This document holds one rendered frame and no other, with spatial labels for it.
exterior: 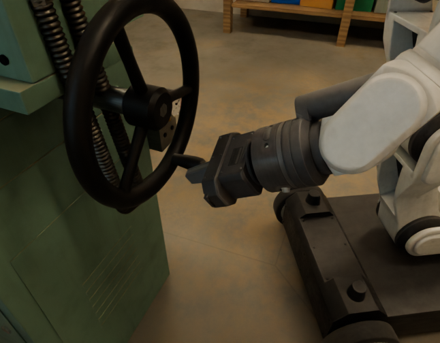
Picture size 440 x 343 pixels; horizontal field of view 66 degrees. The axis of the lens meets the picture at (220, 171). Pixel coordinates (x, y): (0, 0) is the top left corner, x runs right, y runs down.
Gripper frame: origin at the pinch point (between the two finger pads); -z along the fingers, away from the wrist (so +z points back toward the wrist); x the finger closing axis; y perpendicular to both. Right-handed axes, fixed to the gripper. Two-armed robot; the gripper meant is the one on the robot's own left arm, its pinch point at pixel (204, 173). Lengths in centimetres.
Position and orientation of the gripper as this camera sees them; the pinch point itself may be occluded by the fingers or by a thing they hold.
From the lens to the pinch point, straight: 52.0
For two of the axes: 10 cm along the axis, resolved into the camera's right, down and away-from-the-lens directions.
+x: 2.7, -7.6, 5.9
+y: -5.4, -6.3, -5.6
